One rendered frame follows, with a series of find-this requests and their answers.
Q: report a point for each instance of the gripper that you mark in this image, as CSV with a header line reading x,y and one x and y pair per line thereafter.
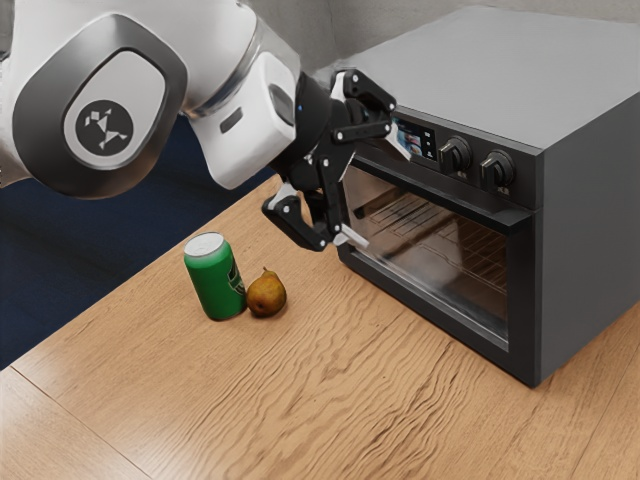
x,y
312,132

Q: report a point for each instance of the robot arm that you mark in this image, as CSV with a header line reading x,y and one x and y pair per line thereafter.
x,y
125,90

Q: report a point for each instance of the brown yellow pear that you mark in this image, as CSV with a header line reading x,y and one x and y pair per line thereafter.
x,y
265,296

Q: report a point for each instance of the grey toaster oven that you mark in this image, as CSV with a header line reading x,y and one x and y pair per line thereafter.
x,y
500,165

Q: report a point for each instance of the green drink can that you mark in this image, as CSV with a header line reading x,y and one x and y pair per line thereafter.
x,y
216,277

